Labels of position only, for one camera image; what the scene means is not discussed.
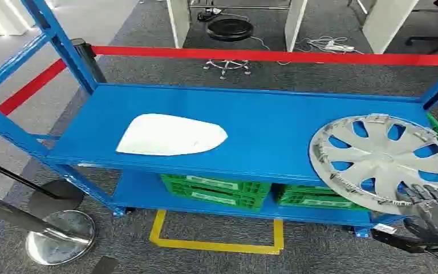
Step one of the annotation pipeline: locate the silver wheel hubcap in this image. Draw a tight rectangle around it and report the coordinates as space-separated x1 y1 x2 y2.
309 114 438 216

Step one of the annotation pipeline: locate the blue metal shelf rack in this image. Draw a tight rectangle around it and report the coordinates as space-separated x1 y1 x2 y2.
0 0 438 239

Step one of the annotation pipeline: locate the white power strip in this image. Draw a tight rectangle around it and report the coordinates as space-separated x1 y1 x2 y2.
325 41 356 53

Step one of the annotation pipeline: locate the red barrier belt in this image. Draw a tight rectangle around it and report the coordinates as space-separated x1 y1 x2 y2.
91 45 438 67
0 58 67 140

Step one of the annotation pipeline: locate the black stool chrome base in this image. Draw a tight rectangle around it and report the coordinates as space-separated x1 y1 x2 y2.
203 18 254 81

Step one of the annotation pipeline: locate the white plastic shell part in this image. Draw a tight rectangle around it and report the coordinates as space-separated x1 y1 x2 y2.
116 112 229 156

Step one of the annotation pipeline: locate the black power adapter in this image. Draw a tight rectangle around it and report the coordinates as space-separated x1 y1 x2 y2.
197 7 224 22

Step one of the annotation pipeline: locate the chrome barrier stanchion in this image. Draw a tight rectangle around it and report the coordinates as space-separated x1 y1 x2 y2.
0 188 97 266

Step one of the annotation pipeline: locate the black floor stand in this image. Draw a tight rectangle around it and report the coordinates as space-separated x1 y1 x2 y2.
0 154 86 220

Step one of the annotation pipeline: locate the white cable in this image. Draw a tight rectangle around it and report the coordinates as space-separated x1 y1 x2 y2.
249 35 364 66

